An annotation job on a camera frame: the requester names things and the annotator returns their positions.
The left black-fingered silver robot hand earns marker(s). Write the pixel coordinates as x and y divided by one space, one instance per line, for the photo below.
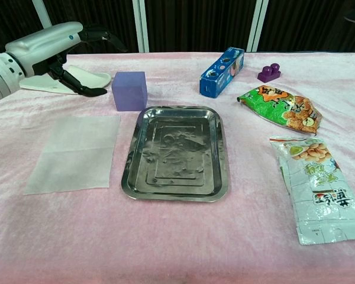
47 41

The blue cookie box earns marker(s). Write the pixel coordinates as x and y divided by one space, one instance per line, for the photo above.
222 74

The white frame post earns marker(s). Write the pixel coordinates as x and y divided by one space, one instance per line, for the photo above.
41 12
140 26
256 26

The white disposable slipper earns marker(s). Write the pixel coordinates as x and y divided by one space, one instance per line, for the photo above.
91 78

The green snack bag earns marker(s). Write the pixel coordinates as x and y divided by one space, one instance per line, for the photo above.
272 106

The stainless steel tray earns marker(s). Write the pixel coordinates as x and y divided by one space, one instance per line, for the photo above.
177 154

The pink plush table cloth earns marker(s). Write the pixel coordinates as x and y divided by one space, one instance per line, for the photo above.
177 236

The white snack bag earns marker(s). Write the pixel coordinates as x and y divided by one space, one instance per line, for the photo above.
316 189

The purple foam cube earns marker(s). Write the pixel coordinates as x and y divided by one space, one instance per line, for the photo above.
129 93

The purple toy building brick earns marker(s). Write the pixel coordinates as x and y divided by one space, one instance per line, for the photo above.
269 74

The white paper sheet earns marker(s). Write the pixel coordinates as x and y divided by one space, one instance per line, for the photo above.
74 154

